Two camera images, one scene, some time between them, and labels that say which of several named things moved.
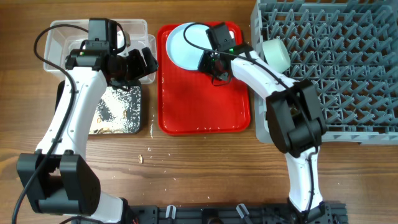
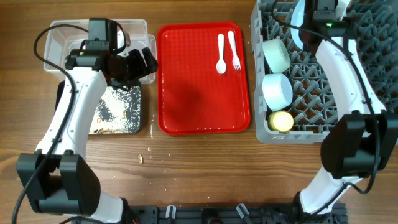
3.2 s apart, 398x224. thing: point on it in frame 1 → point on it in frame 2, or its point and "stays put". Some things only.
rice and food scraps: (119, 112) stays put
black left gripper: (140, 68) stays put
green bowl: (276, 55) stays put
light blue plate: (183, 55) → (298, 18)
